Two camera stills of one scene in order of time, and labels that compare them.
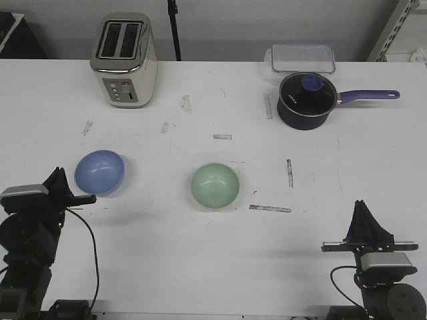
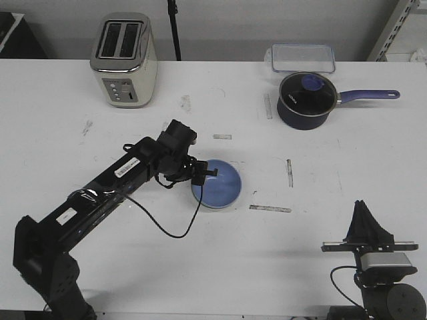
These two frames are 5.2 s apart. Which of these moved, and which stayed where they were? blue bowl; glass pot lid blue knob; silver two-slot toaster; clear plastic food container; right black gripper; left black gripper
Moved: blue bowl; left black gripper
Stayed: clear plastic food container; right black gripper; glass pot lid blue knob; silver two-slot toaster
